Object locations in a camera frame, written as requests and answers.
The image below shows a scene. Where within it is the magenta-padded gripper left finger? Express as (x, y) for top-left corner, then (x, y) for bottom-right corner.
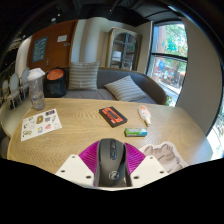
(54, 139), (101, 188)

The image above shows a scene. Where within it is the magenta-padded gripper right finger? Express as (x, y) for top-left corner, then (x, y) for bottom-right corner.
(123, 142), (168, 188)

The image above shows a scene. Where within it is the black computer mouse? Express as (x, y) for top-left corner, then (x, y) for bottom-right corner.
(93, 138), (128, 188)

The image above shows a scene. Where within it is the grey cat-shaped mouse pad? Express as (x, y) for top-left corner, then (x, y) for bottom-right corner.
(138, 141), (190, 175)

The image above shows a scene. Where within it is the small green and blue pack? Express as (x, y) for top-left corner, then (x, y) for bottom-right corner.
(124, 127), (148, 138)

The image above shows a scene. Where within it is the white sticker sheet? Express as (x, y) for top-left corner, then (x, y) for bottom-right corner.
(20, 108), (63, 142)

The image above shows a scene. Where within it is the black box with orange print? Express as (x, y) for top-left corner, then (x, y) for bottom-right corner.
(98, 106), (129, 129)

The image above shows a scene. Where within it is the large curved window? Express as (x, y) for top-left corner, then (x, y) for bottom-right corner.
(206, 96), (224, 161)

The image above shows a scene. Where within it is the flat-lying striped grey pillow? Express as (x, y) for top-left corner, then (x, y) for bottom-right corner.
(103, 75), (148, 103)

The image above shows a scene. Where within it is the clear bottle with white lid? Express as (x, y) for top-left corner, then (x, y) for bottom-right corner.
(26, 67), (46, 112)

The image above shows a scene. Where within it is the black bag with orange top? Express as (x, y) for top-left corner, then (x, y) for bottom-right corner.
(43, 67), (68, 99)

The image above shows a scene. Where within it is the upright striped grey pillow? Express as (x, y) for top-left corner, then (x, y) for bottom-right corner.
(67, 61), (101, 91)

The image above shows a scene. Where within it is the group of grey chairs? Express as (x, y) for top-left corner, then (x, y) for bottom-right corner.
(1, 66), (31, 110)

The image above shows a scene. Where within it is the grey curved sofa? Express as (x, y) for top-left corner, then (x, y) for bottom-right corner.
(43, 65), (168, 106)

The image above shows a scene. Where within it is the black-framed window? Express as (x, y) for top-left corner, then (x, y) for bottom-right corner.
(146, 21), (190, 108)

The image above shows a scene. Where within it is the brown wooden door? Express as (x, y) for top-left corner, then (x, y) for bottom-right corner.
(26, 19), (79, 73)

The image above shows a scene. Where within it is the pale cabinet with glass doors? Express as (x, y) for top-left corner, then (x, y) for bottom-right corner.
(105, 27), (143, 72)

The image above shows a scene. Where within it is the blue poster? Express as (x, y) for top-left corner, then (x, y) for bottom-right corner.
(31, 35), (49, 64)

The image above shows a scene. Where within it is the small white sign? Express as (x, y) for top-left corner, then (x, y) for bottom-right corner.
(56, 34), (69, 43)

